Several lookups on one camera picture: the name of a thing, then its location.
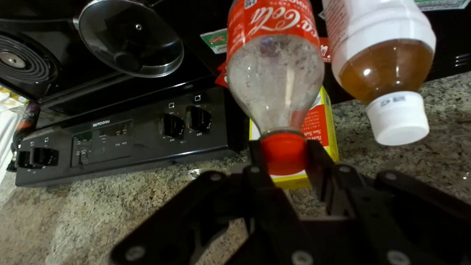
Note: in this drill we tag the glass pan lid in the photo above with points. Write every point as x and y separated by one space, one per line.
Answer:
132 38

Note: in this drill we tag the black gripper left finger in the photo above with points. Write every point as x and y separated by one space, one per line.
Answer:
196 210

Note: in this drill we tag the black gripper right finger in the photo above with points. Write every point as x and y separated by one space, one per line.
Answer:
391 206

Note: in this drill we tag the black electric stove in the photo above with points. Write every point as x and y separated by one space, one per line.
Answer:
122 132

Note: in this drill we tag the green white label packet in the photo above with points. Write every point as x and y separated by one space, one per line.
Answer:
215 41

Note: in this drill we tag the coca cola bottle red label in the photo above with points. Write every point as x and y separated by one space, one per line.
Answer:
274 74

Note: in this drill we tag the amber liquid bottle white cap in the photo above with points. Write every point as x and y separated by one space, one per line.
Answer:
383 63

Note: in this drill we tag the yellow red carton box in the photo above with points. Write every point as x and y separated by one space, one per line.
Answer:
321 127

